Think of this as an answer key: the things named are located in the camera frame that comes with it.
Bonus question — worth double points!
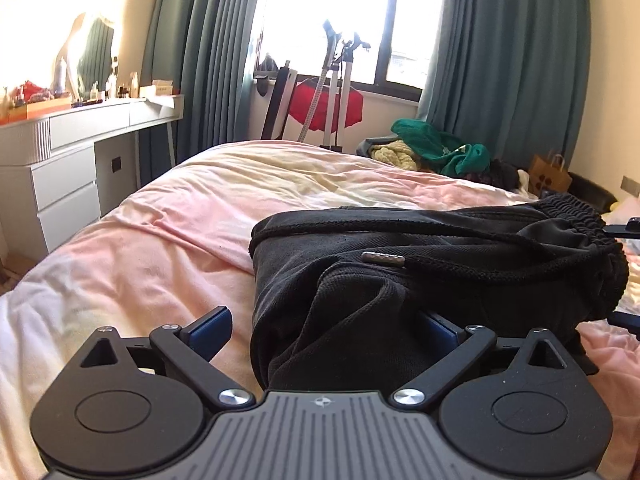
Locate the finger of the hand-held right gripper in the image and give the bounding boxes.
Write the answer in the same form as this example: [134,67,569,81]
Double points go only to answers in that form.
[609,312,640,343]
[602,217,640,238]

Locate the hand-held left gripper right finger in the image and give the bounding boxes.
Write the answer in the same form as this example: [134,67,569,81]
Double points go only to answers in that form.
[392,310,572,409]

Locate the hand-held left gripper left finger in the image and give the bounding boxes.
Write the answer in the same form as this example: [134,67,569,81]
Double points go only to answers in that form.
[79,306,254,409]

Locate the black pants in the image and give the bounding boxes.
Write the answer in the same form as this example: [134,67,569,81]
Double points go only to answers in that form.
[248,192,630,393]

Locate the dark clothes pile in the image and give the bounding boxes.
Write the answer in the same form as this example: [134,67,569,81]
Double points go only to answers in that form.
[465,159,523,191]

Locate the brown paper bag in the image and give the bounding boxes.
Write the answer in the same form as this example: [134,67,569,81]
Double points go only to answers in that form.
[527,152,573,197]

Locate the pastel pink yellow duvet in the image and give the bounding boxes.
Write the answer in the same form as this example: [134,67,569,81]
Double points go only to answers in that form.
[0,140,640,476]

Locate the pale yellow garment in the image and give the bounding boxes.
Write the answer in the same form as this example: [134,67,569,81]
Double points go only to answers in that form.
[370,140,421,172]

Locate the green garment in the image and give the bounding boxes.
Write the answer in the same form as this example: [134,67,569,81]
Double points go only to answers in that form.
[390,119,491,177]

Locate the teal curtain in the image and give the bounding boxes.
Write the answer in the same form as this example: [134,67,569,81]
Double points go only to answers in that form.
[417,0,593,173]
[140,0,273,163]

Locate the white dresser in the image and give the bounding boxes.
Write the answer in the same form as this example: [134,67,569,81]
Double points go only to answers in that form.
[0,94,185,256]

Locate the black white leaning panel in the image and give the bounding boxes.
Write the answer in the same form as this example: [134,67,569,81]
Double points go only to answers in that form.
[260,60,299,142]

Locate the red cloth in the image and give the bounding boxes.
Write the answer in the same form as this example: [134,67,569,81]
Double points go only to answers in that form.
[287,77,364,131]

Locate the row of cosmetic bottles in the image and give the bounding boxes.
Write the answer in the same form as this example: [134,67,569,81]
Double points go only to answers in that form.
[70,55,141,107]

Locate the silver tripod stand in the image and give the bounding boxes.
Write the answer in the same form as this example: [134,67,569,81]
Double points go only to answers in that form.
[299,20,372,153]

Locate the dresser mirror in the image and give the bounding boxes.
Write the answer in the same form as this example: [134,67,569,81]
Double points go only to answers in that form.
[52,11,117,98]

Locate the window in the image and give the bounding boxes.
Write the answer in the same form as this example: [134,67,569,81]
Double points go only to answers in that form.
[245,0,446,101]

